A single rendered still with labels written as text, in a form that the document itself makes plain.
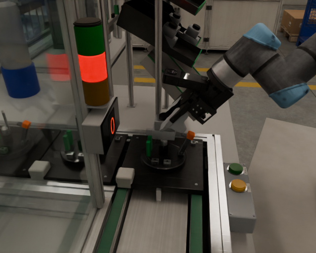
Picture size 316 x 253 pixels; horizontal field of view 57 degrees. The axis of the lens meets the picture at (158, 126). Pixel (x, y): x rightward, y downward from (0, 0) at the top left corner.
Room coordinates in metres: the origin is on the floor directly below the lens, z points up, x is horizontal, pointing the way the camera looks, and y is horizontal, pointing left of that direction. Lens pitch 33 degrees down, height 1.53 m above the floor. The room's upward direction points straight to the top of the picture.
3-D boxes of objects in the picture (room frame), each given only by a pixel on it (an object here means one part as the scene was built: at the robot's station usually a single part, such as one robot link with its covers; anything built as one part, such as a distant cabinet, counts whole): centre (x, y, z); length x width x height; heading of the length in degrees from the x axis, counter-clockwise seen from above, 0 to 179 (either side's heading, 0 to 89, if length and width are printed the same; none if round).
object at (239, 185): (0.59, -0.22, 0.96); 0.04 x 0.04 x 0.02
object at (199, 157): (0.70, -0.02, 0.96); 0.24 x 0.24 x 0.02; 83
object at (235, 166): (0.66, -0.23, 0.96); 0.04 x 0.04 x 0.02
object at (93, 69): (0.52, 0.12, 1.34); 0.05 x 0.05 x 0.05
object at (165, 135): (0.70, -0.01, 1.09); 0.08 x 0.04 x 0.07; 83
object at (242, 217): (0.59, -0.22, 0.93); 0.21 x 0.07 x 0.06; 173
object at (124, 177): (0.61, 0.09, 0.97); 0.05 x 0.05 x 0.04; 83
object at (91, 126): (0.52, 0.12, 1.29); 0.12 x 0.05 x 0.25; 173
